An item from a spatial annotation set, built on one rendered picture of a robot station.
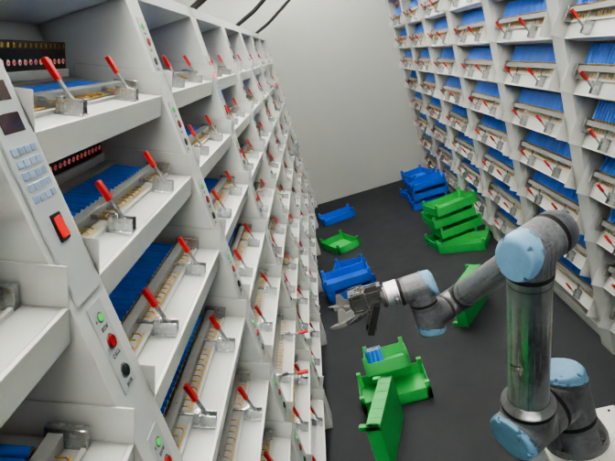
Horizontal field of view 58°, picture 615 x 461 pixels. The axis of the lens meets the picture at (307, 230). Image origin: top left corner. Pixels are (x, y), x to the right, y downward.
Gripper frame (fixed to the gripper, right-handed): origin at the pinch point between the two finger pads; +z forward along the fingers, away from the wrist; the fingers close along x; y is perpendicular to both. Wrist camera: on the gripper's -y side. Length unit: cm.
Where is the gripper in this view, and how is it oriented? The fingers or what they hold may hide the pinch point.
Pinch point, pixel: (329, 319)
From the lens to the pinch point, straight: 186.8
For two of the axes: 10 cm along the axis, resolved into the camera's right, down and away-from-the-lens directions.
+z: -9.4, 3.1, 1.0
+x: 0.0, 3.0, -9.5
